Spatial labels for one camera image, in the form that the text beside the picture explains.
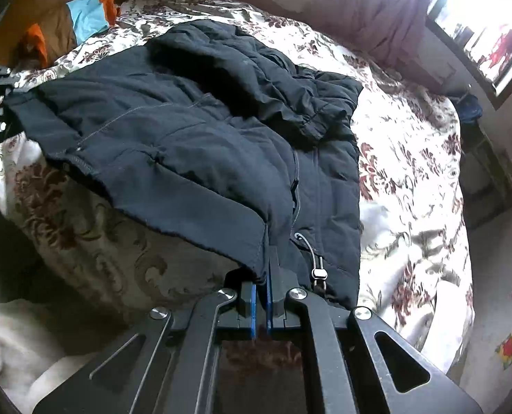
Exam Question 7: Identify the blue bag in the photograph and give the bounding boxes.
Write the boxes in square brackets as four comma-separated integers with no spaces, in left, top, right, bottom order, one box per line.
[456,92,483,124]

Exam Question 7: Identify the orange blue brown pillow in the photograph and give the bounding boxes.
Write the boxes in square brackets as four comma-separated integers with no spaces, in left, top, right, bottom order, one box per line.
[20,0,120,68]

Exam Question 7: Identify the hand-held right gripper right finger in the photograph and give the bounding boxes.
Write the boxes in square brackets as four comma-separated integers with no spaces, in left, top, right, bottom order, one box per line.
[265,246,484,414]

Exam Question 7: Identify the cream fluffy cloth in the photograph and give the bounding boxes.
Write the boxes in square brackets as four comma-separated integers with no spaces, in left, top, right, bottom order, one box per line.
[0,299,153,414]

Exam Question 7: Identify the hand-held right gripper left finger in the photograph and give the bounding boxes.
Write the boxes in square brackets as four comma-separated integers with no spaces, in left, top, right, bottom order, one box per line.
[32,267,257,414]

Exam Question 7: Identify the dark navy padded jacket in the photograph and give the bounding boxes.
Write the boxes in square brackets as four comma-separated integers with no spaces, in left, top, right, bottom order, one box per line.
[3,21,364,311]

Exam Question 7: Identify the floral printed quilt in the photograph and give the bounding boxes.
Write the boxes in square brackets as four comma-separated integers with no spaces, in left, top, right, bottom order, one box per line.
[0,0,476,376]

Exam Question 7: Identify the wooden side table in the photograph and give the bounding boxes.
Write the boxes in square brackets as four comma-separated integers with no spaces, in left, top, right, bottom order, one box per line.
[456,118,512,230]

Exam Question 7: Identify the dark framed window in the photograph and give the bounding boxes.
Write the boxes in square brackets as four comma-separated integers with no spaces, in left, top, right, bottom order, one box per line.
[389,0,512,111]

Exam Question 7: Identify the red hanging clothes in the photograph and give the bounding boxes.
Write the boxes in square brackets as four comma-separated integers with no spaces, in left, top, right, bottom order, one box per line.
[482,30,512,74]

